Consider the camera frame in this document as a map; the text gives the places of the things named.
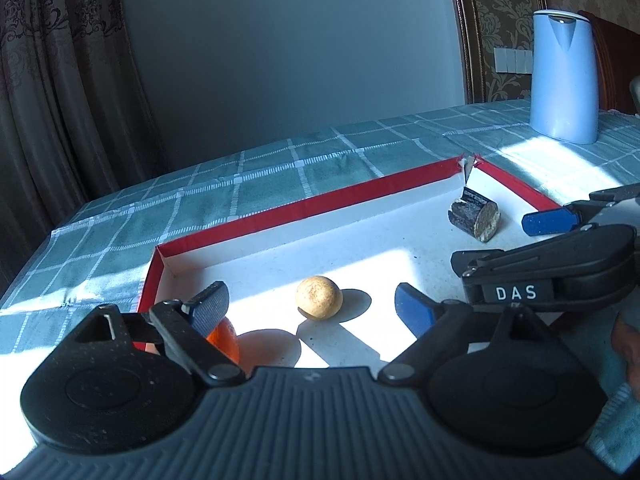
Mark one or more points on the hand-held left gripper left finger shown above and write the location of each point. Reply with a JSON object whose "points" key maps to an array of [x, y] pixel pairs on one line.
{"points": [[211, 305]]}

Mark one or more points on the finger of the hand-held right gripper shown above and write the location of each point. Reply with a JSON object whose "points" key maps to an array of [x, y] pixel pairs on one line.
{"points": [[550, 221], [500, 262]]}

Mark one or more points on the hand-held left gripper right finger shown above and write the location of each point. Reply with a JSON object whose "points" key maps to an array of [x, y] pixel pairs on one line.
{"points": [[412, 310]]}

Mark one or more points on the orange tangerine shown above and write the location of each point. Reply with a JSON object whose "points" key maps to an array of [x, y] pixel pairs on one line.
{"points": [[226, 344]]}

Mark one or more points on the red-edged white cardboard tray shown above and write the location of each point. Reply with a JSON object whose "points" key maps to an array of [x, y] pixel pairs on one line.
{"points": [[400, 255]]}

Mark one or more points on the round beige fruit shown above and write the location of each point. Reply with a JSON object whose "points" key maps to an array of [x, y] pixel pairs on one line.
{"points": [[319, 297]]}

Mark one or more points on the person's right hand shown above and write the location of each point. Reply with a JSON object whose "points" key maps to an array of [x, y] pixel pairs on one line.
{"points": [[629, 350]]}

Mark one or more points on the dark cut log piece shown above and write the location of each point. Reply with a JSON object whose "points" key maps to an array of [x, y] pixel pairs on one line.
{"points": [[475, 216]]}

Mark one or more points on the green plaid tablecloth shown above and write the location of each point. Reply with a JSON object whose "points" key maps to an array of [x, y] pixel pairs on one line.
{"points": [[250, 175]]}

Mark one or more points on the light blue kettle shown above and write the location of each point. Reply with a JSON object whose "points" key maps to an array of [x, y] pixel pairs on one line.
{"points": [[565, 80]]}

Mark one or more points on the brown wooden chair back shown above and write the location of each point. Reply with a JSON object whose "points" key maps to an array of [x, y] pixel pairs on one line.
{"points": [[612, 65]]}

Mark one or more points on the brown patterned curtain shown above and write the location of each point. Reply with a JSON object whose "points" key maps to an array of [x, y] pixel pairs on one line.
{"points": [[60, 85]]}

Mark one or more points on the white wall switch panel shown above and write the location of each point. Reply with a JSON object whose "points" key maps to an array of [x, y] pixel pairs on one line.
{"points": [[512, 60]]}

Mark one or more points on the dark wooden door frame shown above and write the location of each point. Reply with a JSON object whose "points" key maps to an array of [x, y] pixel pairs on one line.
{"points": [[467, 35]]}

